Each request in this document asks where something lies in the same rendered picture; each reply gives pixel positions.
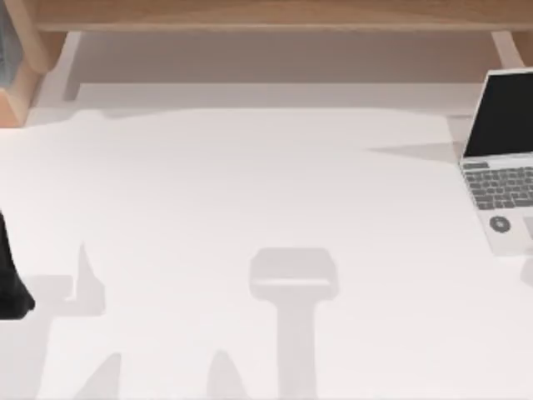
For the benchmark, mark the pale wooden shelf unit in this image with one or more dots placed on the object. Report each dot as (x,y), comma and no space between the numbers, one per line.
(250,16)

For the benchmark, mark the white open laptop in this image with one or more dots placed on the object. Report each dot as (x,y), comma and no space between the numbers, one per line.
(499,175)

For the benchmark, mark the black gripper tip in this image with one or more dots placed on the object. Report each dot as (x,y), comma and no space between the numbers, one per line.
(11,291)

